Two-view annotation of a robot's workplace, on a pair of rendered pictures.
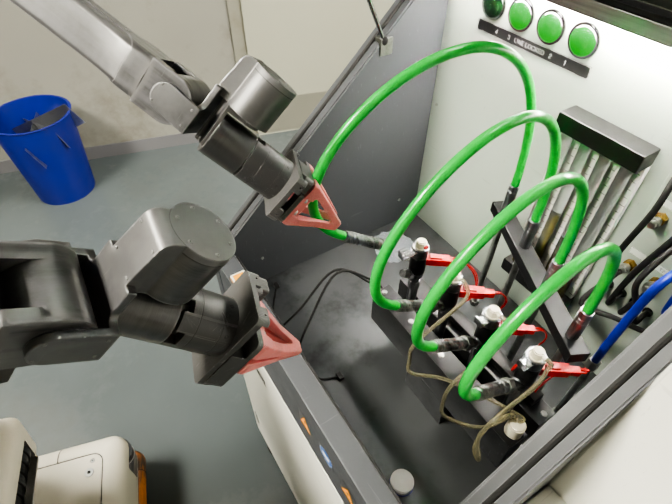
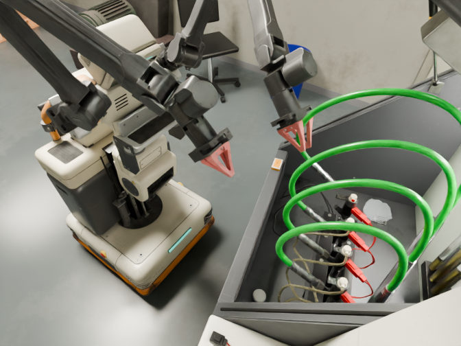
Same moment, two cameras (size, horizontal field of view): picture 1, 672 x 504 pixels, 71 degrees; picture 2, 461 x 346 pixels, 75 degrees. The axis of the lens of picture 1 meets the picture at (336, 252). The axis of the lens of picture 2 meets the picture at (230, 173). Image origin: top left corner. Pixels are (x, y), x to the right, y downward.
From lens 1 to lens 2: 0.35 m
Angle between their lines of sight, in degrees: 36
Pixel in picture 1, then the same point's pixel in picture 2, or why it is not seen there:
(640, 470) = not seen: outside the picture
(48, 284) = (157, 82)
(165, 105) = (261, 55)
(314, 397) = (254, 226)
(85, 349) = (155, 108)
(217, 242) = (206, 100)
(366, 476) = (238, 267)
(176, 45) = (387, 49)
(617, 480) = not seen: outside the picture
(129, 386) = (234, 193)
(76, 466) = (189, 200)
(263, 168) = (281, 101)
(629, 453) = not seen: outside the picture
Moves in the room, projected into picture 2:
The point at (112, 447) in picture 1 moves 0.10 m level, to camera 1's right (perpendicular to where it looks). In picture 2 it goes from (204, 204) to (214, 215)
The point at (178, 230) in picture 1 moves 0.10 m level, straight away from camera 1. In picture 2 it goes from (194, 86) to (220, 64)
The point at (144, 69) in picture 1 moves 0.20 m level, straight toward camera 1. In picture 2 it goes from (263, 37) to (221, 72)
